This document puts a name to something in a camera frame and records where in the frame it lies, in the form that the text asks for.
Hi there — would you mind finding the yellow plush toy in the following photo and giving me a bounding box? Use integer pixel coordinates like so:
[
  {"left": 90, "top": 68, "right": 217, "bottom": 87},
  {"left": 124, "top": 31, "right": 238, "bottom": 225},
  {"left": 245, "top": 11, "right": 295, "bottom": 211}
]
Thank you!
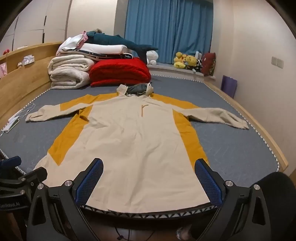
[
  {"left": 173, "top": 52, "right": 188, "bottom": 69},
  {"left": 185, "top": 55, "right": 198, "bottom": 70}
]

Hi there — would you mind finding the red folded blanket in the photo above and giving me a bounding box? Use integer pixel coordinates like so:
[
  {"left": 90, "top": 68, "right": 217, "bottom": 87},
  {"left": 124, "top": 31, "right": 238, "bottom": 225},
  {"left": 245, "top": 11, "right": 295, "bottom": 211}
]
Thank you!
[{"left": 89, "top": 58, "right": 152, "bottom": 88}]

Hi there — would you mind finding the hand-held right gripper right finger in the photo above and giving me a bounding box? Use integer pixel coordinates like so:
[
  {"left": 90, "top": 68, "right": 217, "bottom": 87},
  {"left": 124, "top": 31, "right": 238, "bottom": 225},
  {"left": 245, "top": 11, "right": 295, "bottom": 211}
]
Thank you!
[{"left": 194, "top": 158, "right": 271, "bottom": 241}]

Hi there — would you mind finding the white plush toy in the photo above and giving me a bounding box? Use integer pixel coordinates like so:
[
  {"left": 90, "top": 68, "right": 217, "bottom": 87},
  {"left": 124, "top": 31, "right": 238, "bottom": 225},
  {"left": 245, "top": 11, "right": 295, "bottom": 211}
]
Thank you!
[{"left": 146, "top": 50, "right": 159, "bottom": 65}]

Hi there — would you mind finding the black floor cable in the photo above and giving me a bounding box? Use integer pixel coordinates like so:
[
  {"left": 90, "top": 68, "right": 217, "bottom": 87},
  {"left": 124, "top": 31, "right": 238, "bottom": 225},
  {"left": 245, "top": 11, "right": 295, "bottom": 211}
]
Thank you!
[{"left": 113, "top": 226, "right": 162, "bottom": 241}]

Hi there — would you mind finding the white window sill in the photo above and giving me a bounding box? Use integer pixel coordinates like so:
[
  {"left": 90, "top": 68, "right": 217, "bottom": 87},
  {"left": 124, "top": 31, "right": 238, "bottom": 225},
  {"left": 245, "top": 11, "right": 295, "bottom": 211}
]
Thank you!
[{"left": 147, "top": 64, "right": 216, "bottom": 81}]

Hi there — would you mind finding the grey slipper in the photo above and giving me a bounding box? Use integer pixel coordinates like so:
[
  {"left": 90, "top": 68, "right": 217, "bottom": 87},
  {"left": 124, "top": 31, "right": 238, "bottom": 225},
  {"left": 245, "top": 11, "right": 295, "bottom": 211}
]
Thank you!
[{"left": 176, "top": 227, "right": 192, "bottom": 240}]

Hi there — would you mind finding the white cable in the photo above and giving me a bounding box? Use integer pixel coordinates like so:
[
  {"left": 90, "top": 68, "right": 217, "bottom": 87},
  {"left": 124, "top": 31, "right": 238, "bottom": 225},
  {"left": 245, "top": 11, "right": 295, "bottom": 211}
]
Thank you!
[{"left": 14, "top": 102, "right": 36, "bottom": 119}]

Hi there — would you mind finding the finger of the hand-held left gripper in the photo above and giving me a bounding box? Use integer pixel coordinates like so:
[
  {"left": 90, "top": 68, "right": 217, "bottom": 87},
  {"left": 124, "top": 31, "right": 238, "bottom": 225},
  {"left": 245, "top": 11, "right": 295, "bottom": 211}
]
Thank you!
[
  {"left": 0, "top": 156, "right": 22, "bottom": 171},
  {"left": 17, "top": 167, "right": 48, "bottom": 186}
]

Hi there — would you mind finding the red patterned cushion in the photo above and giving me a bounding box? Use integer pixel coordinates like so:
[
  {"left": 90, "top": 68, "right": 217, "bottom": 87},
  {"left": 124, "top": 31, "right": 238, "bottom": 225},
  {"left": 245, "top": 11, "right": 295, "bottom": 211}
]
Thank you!
[{"left": 201, "top": 52, "right": 216, "bottom": 77}]

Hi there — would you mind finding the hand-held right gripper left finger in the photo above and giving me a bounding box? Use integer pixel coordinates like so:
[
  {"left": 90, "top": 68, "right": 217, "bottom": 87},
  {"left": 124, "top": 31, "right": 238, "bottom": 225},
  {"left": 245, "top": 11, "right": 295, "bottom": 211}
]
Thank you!
[{"left": 26, "top": 158, "right": 104, "bottom": 241}]

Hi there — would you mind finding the grey quilted bed mattress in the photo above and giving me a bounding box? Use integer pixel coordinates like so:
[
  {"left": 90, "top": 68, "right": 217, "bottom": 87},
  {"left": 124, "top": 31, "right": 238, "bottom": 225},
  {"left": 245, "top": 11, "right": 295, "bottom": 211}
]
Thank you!
[{"left": 0, "top": 74, "right": 281, "bottom": 219}]

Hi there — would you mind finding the tissue box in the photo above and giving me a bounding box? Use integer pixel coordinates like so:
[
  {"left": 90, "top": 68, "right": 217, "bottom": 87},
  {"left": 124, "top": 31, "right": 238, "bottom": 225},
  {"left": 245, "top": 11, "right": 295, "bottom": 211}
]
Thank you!
[{"left": 22, "top": 54, "right": 35, "bottom": 65}]

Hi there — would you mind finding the white fluffy folded blanket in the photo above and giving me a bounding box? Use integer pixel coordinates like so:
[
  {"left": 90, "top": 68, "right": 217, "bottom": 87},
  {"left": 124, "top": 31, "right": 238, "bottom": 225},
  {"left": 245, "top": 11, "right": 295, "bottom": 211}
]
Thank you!
[{"left": 47, "top": 55, "right": 96, "bottom": 90}]

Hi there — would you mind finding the wall switch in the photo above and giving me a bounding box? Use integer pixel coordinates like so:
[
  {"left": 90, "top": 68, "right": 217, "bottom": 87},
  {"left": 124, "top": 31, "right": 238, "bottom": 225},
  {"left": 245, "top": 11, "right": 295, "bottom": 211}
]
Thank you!
[{"left": 271, "top": 56, "right": 284, "bottom": 69}]

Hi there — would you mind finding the white and pink cloth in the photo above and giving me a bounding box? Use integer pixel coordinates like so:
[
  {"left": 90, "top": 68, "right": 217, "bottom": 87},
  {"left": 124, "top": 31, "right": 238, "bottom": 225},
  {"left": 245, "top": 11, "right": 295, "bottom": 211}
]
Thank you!
[{"left": 56, "top": 31, "right": 89, "bottom": 55}]

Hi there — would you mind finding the beige and yellow robe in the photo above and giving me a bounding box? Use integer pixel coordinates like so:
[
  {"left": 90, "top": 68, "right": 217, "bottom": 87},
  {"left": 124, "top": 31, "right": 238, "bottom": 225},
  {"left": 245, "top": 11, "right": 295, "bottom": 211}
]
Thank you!
[{"left": 25, "top": 84, "right": 250, "bottom": 213}]

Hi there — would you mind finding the teal shark plush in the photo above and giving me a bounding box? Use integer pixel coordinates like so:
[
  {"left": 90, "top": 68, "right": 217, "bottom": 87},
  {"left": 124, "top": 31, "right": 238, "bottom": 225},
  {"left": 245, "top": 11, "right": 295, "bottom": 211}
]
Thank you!
[{"left": 84, "top": 29, "right": 159, "bottom": 63}]

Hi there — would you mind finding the wooden bed frame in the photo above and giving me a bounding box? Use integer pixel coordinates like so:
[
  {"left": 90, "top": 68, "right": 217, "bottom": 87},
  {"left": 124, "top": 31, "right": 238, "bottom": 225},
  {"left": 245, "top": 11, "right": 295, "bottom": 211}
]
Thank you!
[{"left": 0, "top": 42, "right": 289, "bottom": 173}]

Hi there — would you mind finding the white wardrobe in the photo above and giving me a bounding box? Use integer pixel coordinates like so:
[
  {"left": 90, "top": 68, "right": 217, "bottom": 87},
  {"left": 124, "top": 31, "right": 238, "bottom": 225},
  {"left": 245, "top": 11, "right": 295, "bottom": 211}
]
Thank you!
[{"left": 0, "top": 0, "right": 72, "bottom": 56}]

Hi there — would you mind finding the blue curtain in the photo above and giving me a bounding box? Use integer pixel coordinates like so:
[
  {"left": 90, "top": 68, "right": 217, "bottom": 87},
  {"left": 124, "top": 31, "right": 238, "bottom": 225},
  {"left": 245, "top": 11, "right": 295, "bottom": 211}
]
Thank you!
[{"left": 124, "top": 0, "right": 213, "bottom": 65}]

